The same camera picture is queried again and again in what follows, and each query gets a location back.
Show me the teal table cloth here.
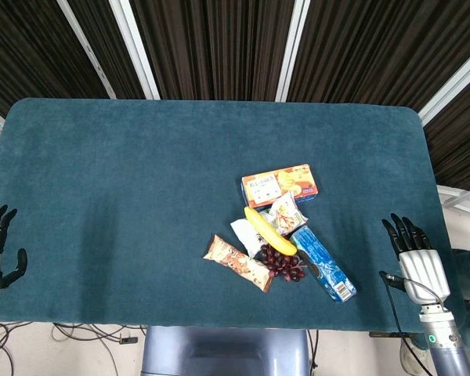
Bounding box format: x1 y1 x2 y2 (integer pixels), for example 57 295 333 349
0 97 467 334

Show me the yellow banana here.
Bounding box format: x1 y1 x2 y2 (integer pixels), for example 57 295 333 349
244 206 298 256

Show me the chips snack bag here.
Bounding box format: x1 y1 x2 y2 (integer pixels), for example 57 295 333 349
262 192 309 237

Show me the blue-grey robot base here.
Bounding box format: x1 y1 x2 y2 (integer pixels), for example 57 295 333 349
139 325 311 376

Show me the white aluminium frame rail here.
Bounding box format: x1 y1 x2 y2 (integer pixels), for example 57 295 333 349
418 50 470 127
56 0 117 99
108 0 161 100
274 0 311 103

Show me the brown snack bar wrapper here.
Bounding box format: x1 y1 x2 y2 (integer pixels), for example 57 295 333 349
202 233 274 293

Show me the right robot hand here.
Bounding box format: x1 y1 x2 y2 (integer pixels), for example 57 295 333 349
381 212 451 306

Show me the orange cookie box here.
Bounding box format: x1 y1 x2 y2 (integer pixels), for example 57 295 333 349
240 163 320 208

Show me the red grape bunch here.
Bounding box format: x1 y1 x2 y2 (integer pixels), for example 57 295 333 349
259 244 310 283

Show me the floor cable bundle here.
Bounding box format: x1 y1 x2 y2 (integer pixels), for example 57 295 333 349
0 321 146 376

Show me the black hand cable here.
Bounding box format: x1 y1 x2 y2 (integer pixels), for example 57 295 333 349
378 269 447 376

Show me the blue long snack box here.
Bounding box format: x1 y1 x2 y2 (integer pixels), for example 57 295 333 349
290 226 357 304

